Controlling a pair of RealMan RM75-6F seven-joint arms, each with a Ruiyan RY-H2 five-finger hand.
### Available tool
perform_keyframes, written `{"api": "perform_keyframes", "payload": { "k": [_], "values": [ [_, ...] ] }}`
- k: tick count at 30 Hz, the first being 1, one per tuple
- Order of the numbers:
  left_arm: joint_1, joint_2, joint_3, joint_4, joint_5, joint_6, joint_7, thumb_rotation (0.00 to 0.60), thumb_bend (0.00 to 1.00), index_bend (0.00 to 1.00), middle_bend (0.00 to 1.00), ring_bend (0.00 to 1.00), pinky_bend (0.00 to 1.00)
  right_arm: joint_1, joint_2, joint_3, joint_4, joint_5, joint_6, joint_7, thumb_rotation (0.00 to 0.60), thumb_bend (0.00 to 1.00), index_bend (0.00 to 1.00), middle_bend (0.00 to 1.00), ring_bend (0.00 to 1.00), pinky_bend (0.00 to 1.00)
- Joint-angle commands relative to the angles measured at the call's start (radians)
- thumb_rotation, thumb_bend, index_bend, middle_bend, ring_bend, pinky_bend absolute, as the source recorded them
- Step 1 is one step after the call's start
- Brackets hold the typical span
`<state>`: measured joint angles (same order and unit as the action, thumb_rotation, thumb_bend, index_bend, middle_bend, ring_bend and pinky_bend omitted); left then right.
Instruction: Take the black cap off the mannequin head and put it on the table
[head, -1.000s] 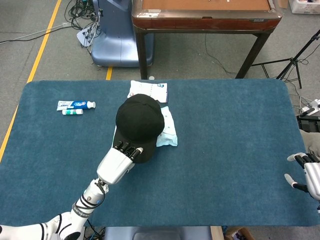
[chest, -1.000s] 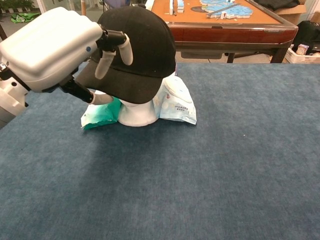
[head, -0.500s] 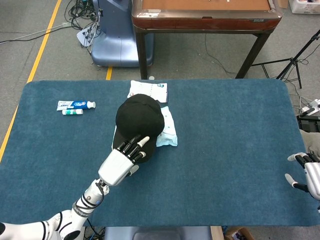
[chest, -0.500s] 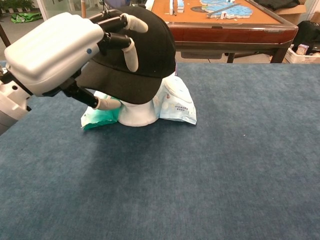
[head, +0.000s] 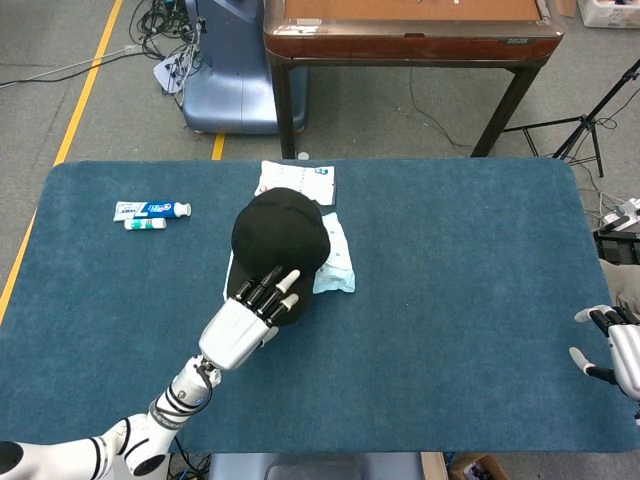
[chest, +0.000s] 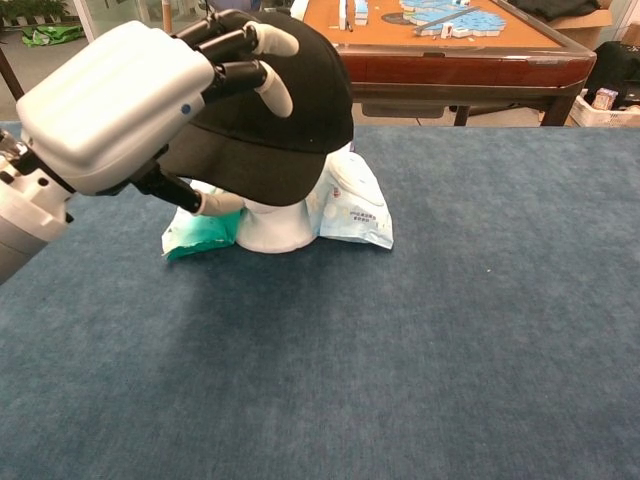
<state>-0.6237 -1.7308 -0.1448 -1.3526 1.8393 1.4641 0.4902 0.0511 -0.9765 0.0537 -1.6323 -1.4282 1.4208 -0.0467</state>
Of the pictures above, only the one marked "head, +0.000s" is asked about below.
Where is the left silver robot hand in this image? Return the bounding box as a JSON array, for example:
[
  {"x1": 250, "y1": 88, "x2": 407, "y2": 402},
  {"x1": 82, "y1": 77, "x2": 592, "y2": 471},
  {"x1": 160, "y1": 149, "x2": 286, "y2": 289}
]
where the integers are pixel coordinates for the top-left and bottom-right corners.
[{"x1": 198, "y1": 264, "x2": 301, "y2": 372}]

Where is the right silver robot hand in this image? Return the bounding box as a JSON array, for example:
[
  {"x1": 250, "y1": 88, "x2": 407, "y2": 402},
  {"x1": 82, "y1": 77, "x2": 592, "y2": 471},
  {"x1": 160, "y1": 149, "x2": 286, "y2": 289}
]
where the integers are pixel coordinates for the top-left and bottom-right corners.
[{"x1": 568, "y1": 303, "x2": 640, "y2": 401}]

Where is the black baseball cap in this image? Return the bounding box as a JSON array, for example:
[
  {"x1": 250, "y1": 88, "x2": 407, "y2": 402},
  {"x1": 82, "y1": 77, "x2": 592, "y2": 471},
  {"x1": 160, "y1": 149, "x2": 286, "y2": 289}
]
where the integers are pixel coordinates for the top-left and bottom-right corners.
[{"x1": 227, "y1": 187, "x2": 332, "y2": 329}]

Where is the green wipes pack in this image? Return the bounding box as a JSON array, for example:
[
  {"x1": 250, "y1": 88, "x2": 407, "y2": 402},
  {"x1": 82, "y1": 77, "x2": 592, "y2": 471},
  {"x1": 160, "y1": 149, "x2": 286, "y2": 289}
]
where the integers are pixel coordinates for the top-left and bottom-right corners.
[{"x1": 222, "y1": 249, "x2": 236, "y2": 302}]

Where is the beige fabric bag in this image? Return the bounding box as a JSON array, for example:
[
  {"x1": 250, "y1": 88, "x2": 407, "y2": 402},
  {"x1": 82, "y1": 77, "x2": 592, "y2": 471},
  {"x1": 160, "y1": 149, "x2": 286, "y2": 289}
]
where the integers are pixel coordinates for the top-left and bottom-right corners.
[{"x1": 599, "y1": 258, "x2": 640, "y2": 314}]

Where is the black equipment box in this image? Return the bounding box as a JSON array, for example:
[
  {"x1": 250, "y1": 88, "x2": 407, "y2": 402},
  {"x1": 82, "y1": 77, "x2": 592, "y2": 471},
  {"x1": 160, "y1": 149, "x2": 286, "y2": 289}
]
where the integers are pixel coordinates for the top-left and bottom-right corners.
[{"x1": 593, "y1": 229, "x2": 640, "y2": 265}]

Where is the light blue wipes pack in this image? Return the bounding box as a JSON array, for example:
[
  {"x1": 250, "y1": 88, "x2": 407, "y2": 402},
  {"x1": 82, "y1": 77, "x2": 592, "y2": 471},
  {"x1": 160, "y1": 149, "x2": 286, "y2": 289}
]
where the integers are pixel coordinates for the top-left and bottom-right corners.
[{"x1": 312, "y1": 211, "x2": 357, "y2": 295}]

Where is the small green white tube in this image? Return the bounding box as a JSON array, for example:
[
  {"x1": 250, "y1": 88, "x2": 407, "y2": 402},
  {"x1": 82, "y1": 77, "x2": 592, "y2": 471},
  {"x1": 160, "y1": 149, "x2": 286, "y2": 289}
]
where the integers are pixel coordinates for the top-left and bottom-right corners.
[{"x1": 123, "y1": 217, "x2": 167, "y2": 232}]

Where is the white power strip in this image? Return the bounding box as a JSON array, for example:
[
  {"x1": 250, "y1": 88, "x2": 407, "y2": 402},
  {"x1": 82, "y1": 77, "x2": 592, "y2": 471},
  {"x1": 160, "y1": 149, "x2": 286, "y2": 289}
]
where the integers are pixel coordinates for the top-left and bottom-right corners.
[{"x1": 597, "y1": 197, "x2": 640, "y2": 232}]

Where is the blue white toothpaste tube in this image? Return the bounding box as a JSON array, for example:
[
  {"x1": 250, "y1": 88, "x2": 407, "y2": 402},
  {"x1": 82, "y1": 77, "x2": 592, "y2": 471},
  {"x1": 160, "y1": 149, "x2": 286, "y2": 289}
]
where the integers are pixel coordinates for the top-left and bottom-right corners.
[{"x1": 112, "y1": 200, "x2": 193, "y2": 223}]

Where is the white wipes pack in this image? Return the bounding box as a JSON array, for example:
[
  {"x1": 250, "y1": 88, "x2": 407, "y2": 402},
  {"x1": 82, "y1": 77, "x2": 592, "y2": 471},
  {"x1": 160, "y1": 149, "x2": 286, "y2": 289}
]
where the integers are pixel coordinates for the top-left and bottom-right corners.
[{"x1": 253, "y1": 160, "x2": 337, "y2": 207}]

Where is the blue felt table mat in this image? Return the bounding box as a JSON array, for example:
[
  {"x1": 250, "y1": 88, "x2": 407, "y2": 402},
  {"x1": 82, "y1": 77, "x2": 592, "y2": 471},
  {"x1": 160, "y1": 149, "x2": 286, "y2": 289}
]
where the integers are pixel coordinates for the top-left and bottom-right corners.
[{"x1": 0, "y1": 158, "x2": 621, "y2": 455}]

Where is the cardboard box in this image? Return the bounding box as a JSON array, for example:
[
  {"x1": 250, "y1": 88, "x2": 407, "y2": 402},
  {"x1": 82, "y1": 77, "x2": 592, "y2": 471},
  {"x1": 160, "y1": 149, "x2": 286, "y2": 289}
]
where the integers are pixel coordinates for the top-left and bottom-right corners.
[{"x1": 447, "y1": 452, "x2": 511, "y2": 480}]

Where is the wooden plank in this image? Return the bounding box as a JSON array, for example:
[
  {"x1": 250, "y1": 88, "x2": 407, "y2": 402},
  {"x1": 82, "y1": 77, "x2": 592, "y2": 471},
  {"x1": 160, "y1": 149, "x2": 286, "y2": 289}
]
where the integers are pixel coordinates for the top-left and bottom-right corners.
[{"x1": 419, "y1": 452, "x2": 450, "y2": 480}]

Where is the black tripod stand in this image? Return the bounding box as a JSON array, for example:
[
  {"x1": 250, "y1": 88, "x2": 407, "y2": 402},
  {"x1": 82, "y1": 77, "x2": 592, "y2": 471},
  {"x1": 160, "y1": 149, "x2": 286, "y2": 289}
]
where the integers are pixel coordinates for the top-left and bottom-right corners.
[{"x1": 502, "y1": 57, "x2": 640, "y2": 179}]

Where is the blue grey machine base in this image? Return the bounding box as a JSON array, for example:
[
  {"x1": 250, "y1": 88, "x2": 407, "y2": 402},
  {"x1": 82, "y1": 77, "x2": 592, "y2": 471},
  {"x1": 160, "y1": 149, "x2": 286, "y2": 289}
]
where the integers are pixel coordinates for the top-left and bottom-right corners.
[{"x1": 180, "y1": 0, "x2": 310, "y2": 135}]

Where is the white connector panel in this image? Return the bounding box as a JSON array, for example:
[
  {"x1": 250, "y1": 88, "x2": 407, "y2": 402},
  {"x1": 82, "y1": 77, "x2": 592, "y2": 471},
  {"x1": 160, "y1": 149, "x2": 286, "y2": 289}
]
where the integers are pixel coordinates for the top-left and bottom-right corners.
[{"x1": 152, "y1": 54, "x2": 190, "y2": 95}]

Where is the brown mahjong table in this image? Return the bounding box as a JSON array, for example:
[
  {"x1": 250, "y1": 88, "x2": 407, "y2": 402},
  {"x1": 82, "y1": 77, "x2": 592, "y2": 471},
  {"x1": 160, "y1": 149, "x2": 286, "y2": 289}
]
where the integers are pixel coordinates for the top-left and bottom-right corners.
[{"x1": 263, "y1": 0, "x2": 566, "y2": 160}]

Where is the white plastic crate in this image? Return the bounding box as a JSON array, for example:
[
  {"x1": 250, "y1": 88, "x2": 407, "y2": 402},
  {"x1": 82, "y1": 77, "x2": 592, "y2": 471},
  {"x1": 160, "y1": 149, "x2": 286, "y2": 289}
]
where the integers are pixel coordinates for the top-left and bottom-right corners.
[{"x1": 577, "y1": 0, "x2": 640, "y2": 29}]

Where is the thin black floor cable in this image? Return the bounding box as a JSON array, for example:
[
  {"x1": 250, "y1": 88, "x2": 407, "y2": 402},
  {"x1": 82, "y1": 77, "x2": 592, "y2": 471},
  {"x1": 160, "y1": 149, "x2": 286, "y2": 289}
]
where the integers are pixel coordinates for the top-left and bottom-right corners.
[{"x1": 408, "y1": 67, "x2": 474, "y2": 150}]

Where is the black cable bundle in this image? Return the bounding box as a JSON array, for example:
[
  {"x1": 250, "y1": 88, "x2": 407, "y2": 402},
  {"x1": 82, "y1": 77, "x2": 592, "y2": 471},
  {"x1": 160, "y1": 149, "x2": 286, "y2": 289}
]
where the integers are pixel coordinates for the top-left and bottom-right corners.
[{"x1": 129, "y1": 0, "x2": 206, "y2": 109}]

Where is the long grey floor cable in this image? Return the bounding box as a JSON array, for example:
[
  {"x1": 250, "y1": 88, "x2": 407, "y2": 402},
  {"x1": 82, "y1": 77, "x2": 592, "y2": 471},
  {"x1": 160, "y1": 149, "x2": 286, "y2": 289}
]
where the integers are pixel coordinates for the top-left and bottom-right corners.
[{"x1": 0, "y1": 43, "x2": 144, "y2": 90}]

